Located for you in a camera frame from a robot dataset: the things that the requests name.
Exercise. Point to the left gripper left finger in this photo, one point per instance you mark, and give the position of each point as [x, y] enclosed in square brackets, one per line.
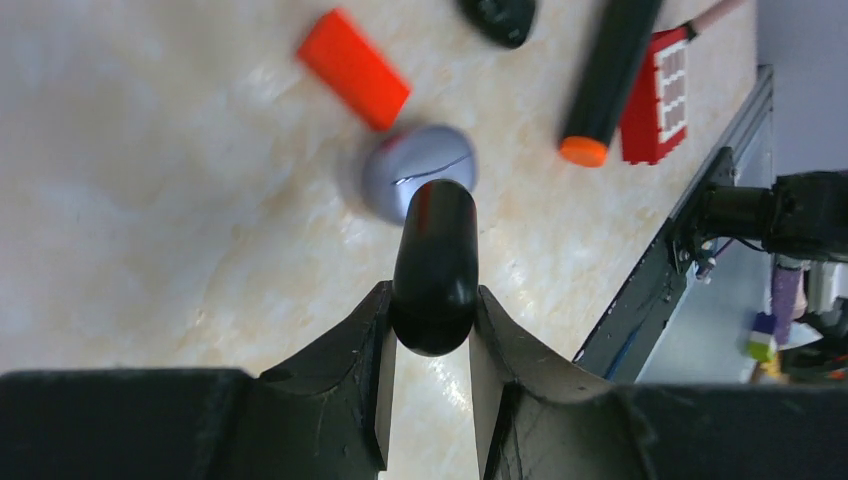
[323, 413]

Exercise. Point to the black microphone orange tip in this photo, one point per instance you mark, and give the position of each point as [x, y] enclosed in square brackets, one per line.
[609, 73]

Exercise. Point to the black earbud charging case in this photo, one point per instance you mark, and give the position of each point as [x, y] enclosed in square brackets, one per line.
[435, 283]

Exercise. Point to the lavender earbud charging case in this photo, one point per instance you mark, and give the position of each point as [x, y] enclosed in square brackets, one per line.
[404, 162]

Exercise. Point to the pink perforated music stand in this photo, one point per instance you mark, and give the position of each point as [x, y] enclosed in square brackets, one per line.
[698, 24]

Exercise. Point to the red white toy block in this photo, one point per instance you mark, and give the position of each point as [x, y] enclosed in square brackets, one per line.
[654, 122]

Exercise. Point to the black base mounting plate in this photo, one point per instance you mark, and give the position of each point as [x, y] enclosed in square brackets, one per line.
[665, 325]

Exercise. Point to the small red block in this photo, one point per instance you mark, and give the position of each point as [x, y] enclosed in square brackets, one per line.
[344, 59]

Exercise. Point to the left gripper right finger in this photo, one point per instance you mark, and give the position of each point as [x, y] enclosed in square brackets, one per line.
[538, 416]

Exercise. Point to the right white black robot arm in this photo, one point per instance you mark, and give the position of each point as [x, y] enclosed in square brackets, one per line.
[802, 216]

